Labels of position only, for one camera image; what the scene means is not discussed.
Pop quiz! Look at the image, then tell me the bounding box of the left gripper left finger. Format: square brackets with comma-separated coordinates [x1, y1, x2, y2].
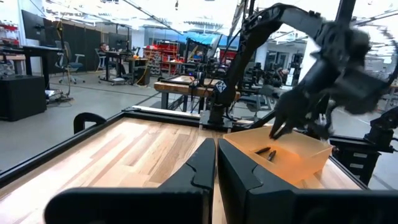
[44, 138, 217, 224]

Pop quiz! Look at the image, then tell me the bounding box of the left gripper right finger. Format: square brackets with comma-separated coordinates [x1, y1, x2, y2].
[217, 138, 398, 224]

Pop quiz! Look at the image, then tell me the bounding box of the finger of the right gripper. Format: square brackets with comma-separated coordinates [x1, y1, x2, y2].
[277, 100, 322, 141]
[268, 89, 308, 140]

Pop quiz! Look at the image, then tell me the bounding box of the orange translucent plastic bin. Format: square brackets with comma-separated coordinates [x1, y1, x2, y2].
[223, 126, 334, 185]

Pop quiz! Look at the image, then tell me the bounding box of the black tool cabinet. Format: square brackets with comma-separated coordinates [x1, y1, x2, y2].
[329, 107, 398, 187]

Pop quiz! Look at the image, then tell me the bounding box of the wooden workbench table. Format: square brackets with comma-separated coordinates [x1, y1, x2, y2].
[154, 73, 242, 113]

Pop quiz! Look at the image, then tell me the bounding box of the black floor box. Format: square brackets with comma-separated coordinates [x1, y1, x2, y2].
[136, 67, 152, 86]

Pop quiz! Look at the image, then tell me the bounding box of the red parts shelving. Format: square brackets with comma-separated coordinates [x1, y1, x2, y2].
[142, 39, 182, 76]

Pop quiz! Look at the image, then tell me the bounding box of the wooden top desk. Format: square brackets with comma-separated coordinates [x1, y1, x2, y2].
[101, 49, 149, 85]

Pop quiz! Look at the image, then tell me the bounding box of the white chair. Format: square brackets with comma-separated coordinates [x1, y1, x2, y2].
[95, 48, 108, 74]

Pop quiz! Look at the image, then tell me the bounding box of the black monitor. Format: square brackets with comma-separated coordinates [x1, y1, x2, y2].
[21, 9, 45, 41]
[108, 32, 128, 50]

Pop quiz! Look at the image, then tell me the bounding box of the grey office chair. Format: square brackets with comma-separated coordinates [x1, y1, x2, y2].
[54, 40, 86, 85]

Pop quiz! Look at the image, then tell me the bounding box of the black partition curtain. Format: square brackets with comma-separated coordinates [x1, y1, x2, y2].
[43, 18, 102, 74]

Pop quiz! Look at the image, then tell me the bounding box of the dark office desk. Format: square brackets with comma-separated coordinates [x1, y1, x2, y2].
[0, 45, 63, 91]

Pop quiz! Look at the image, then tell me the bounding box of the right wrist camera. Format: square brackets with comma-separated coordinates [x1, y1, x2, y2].
[332, 67, 390, 114]

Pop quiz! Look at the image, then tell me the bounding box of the black vertical frame post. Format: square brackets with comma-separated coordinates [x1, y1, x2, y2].
[245, 0, 256, 19]
[335, 0, 357, 25]

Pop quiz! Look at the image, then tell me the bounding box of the black aluminium table frame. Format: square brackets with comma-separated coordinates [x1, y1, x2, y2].
[0, 105, 369, 191]

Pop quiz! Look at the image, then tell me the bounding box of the black frame handle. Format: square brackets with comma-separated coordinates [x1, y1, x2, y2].
[73, 112, 107, 135]

